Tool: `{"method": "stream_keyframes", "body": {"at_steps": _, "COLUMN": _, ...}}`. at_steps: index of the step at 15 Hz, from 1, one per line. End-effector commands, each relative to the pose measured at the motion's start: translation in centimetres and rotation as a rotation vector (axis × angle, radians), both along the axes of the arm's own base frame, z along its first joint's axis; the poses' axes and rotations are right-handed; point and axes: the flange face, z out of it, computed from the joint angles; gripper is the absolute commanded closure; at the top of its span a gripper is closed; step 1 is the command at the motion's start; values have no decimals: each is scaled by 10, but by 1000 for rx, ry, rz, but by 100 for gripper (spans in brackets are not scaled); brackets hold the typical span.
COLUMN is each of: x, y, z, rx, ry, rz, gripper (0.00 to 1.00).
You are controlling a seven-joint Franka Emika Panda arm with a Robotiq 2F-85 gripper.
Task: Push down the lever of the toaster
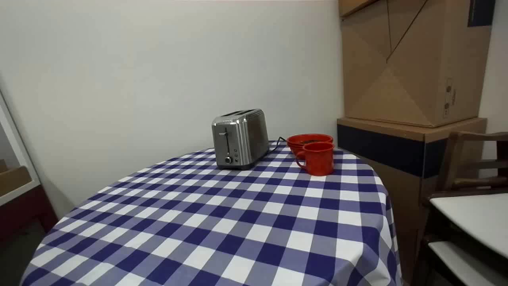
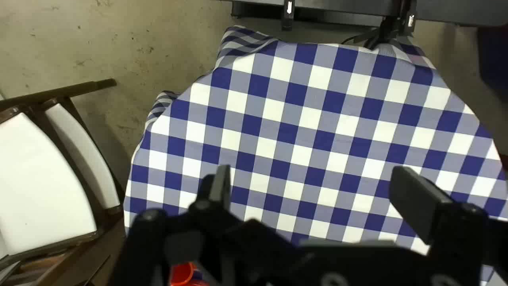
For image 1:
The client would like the red plastic mug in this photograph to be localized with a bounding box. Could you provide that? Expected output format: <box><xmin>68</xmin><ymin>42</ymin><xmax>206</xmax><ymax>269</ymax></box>
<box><xmin>293</xmin><ymin>140</ymin><xmax>336</xmax><ymax>178</ymax></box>

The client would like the cardboard box with blue band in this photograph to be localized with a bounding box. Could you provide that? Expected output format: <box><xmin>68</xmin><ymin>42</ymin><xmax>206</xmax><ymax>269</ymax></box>
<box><xmin>335</xmin><ymin>116</ymin><xmax>489</xmax><ymax>285</ymax></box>

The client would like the blue white checkered tablecloth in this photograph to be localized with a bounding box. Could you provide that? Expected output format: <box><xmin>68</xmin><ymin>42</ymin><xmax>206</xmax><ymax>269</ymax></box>
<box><xmin>19</xmin><ymin>139</ymin><xmax>403</xmax><ymax>286</ymax></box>

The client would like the red plastic bowl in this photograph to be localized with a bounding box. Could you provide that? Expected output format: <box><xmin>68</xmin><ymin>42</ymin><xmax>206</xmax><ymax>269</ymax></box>
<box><xmin>285</xmin><ymin>132</ymin><xmax>335</xmax><ymax>159</ymax></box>

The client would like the large brown cardboard box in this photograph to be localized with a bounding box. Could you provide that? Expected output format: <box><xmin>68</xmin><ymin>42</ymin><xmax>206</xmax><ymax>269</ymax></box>
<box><xmin>338</xmin><ymin>0</ymin><xmax>498</xmax><ymax>129</ymax></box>

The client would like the dark wooden chair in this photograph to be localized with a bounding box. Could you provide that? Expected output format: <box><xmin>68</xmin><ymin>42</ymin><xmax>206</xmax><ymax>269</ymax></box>
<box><xmin>420</xmin><ymin>129</ymin><xmax>508</xmax><ymax>207</ymax></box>

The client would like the white top side table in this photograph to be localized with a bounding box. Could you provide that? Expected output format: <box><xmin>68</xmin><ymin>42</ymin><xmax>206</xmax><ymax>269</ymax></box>
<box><xmin>412</xmin><ymin>191</ymin><xmax>508</xmax><ymax>286</ymax></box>

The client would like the silver two-slot toaster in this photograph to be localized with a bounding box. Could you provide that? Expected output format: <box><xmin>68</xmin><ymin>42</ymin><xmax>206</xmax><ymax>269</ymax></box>
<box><xmin>211</xmin><ymin>108</ymin><xmax>271</xmax><ymax>172</ymax></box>

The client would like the black toaster power cord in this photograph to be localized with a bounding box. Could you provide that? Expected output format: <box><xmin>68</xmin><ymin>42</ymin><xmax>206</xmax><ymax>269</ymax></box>
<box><xmin>266</xmin><ymin>135</ymin><xmax>289</xmax><ymax>156</ymax></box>

